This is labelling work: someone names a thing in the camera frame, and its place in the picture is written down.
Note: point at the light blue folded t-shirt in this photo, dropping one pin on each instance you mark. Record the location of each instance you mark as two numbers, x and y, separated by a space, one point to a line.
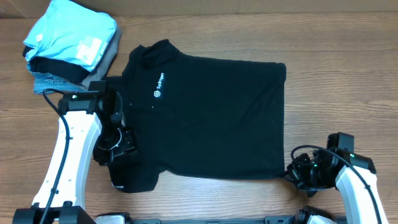
72 33

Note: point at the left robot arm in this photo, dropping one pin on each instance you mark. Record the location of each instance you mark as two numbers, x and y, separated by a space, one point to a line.
91 123

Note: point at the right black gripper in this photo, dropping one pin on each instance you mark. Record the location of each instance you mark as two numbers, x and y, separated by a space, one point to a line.
296 172

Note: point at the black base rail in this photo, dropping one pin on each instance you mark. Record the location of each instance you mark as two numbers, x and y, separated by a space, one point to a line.
284 219

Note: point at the black folded garment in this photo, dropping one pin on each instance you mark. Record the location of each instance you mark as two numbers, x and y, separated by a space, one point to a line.
69 71

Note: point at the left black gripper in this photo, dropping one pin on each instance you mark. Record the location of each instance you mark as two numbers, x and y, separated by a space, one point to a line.
129 147

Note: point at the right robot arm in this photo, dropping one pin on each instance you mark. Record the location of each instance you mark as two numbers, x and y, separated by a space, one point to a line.
353 175

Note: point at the black polo shirt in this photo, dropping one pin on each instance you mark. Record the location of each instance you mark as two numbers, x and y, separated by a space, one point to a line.
199 117

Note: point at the grey folded garment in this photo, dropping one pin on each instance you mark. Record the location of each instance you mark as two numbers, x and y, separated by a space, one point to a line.
104 64

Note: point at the blue denim folded jeans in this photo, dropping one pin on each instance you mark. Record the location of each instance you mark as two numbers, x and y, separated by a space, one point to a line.
44 81

